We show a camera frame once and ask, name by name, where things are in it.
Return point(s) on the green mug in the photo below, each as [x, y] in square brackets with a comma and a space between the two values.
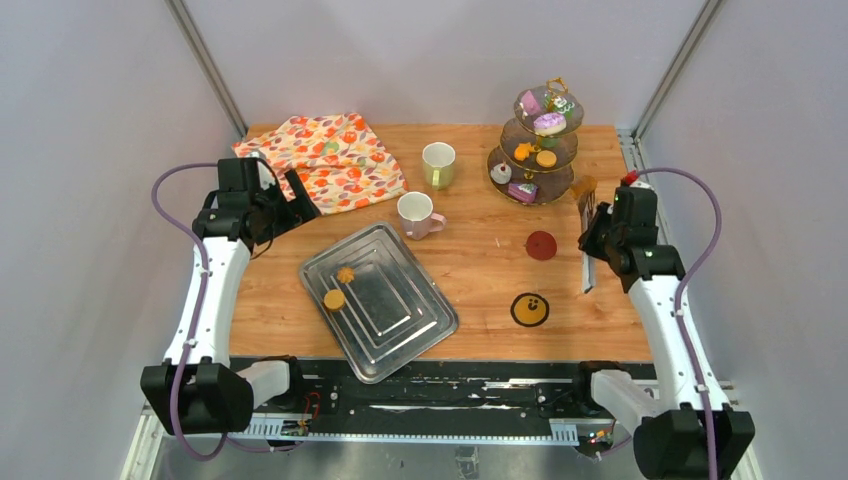
[439, 164]

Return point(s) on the three-tier glass cake stand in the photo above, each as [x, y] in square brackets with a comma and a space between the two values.
[553, 183]

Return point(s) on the red round coaster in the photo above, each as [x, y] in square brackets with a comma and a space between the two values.
[541, 245]

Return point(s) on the pink frosted donut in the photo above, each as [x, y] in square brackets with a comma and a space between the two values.
[550, 124]

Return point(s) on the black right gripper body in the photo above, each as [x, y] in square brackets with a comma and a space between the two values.
[601, 234]

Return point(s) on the pink mug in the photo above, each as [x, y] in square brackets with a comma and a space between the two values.
[417, 215]

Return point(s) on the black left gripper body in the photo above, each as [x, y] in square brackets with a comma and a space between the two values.
[268, 203]

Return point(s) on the brown bread roll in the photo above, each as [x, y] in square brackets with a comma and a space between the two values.
[583, 186]

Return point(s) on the orange fish-shaped cookie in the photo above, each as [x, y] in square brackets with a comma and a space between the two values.
[523, 151]

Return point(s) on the swirl butter cookie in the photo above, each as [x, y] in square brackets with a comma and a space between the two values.
[345, 275]

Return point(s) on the round yellow cracker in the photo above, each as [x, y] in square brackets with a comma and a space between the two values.
[546, 159]
[334, 300]

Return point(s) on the purple cake slice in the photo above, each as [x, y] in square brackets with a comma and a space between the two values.
[525, 193]

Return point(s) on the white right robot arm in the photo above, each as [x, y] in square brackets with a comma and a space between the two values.
[689, 430]

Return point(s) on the white coconut cherry cake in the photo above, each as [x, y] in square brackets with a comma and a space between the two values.
[501, 173]

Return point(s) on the floral orange cloth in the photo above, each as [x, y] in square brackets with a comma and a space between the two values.
[342, 164]

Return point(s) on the silver metal tray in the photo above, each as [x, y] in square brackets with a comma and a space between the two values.
[394, 311]

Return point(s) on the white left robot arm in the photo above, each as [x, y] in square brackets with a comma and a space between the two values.
[194, 389]

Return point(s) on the green kiwi cake slice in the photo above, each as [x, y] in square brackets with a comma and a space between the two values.
[556, 103]

